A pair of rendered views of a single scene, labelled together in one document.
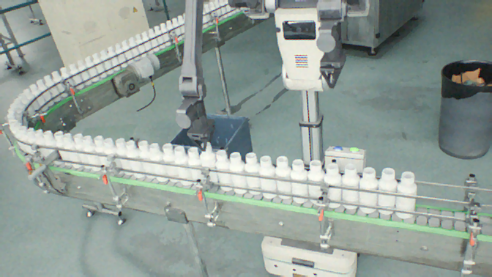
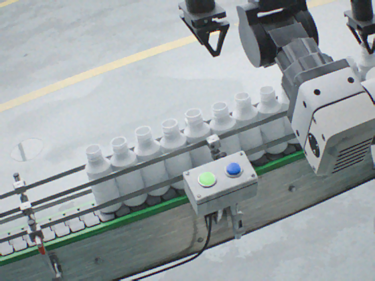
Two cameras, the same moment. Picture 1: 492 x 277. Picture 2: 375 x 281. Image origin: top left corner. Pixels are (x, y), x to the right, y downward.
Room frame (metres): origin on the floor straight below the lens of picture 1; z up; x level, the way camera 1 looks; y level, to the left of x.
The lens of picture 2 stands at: (2.25, -1.30, 2.14)
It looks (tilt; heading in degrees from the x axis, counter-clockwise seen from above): 33 degrees down; 140
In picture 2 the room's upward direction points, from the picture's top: 13 degrees counter-clockwise
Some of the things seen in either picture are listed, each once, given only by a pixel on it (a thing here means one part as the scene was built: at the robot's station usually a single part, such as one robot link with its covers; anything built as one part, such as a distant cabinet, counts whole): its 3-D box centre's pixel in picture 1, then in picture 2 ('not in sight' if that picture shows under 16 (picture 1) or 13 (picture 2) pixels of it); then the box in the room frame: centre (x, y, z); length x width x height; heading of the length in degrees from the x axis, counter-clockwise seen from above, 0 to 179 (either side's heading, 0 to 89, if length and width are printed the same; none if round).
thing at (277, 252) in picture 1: (316, 219); not in sight; (1.74, -0.33, 0.24); 0.68 x 0.53 x 0.41; 153
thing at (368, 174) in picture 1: (368, 190); (150, 160); (1.00, -0.37, 1.08); 0.06 x 0.06 x 0.17
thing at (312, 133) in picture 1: (312, 150); not in sight; (1.75, -0.34, 0.74); 0.11 x 0.11 x 0.40; 63
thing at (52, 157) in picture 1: (53, 179); not in sight; (1.57, 0.93, 0.96); 0.23 x 0.10 x 0.27; 153
